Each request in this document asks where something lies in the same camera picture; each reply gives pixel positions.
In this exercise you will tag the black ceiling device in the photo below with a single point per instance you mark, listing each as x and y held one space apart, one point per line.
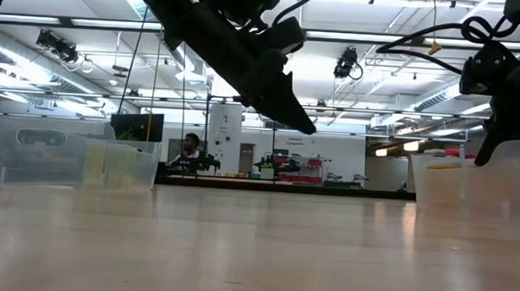
58 46

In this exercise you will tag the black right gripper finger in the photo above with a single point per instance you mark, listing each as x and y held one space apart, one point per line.
487 148

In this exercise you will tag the black monitor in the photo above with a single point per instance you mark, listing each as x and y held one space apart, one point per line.
136 127

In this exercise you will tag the black gantry frame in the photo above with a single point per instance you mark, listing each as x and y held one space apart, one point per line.
218 99

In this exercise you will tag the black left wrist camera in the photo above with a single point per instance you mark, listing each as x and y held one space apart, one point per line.
285 35

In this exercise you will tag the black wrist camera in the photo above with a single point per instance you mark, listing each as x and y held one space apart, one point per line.
487 68
285 35

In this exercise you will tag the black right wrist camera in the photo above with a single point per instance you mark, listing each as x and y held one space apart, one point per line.
487 68

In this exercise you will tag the black aluminium table frame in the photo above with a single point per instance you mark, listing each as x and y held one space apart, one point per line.
284 188

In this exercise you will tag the black ceiling camera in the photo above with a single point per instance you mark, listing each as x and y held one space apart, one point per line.
345 63

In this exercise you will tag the person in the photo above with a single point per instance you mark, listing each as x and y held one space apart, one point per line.
192 144

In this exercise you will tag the red shelf rack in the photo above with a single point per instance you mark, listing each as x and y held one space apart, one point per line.
298 178

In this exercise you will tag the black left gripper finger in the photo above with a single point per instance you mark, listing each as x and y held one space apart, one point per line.
291 91
280 104

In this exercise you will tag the yellow hanging tag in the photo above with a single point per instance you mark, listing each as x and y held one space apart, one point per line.
435 48

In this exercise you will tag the clear plastic bin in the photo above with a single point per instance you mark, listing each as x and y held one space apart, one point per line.
40 165
507 189

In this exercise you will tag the black background robot arm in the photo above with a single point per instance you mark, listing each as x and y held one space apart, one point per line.
283 165
203 164

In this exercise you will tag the white pillar panel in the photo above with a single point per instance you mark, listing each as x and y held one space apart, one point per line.
225 135

